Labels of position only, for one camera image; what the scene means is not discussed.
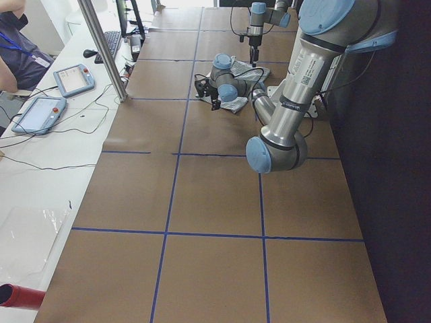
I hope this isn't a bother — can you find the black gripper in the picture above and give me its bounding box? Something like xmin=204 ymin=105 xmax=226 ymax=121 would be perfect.
xmin=209 ymin=88 xmax=221 ymax=111
xmin=248 ymin=35 xmax=262 ymax=67

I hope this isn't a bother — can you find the navy white striped polo shirt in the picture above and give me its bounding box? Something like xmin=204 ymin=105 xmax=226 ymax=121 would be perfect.
xmin=194 ymin=54 xmax=270 ymax=114

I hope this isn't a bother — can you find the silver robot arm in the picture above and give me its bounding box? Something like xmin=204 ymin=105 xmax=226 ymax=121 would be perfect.
xmin=244 ymin=1 xmax=297 ymax=67
xmin=196 ymin=1 xmax=400 ymax=174

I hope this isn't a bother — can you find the black computer keyboard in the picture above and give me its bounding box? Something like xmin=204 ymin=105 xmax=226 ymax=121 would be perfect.
xmin=104 ymin=31 xmax=122 ymax=59

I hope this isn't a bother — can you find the black monitor stand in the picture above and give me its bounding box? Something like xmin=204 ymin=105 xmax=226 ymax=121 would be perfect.
xmin=115 ymin=0 xmax=145 ymax=41

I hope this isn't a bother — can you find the black computer mouse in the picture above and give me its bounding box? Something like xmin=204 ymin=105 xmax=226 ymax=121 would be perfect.
xmin=83 ymin=49 xmax=98 ymax=58

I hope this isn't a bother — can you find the far blue teach pendant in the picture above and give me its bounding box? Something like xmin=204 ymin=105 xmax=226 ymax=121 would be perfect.
xmin=53 ymin=64 xmax=95 ymax=98

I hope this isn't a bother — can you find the blue teach pendant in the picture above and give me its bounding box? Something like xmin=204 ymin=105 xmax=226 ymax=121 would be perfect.
xmin=11 ymin=96 xmax=67 ymax=135
xmin=53 ymin=64 xmax=95 ymax=98

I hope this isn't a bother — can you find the near blue teach pendant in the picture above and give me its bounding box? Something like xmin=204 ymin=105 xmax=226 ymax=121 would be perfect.
xmin=11 ymin=96 xmax=67 ymax=135

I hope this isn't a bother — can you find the seated person dark shirt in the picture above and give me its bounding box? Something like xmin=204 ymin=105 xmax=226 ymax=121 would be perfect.
xmin=1 ymin=1 xmax=54 ymax=93

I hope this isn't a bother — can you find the clear plastic bag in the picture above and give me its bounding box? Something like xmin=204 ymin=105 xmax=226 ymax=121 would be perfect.
xmin=1 ymin=207 xmax=69 ymax=288

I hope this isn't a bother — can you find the red cylinder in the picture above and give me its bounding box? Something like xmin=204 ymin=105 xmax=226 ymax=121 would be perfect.
xmin=1 ymin=283 xmax=46 ymax=310

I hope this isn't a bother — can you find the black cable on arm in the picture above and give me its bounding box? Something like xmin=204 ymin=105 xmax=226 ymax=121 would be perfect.
xmin=232 ymin=67 xmax=267 ymax=102

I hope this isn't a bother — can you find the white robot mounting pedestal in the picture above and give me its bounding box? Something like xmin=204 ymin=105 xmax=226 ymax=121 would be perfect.
xmin=267 ymin=50 xmax=321 ymax=118

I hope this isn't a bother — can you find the aluminium frame post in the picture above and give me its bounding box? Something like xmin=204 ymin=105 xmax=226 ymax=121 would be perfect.
xmin=77 ymin=0 xmax=127 ymax=103

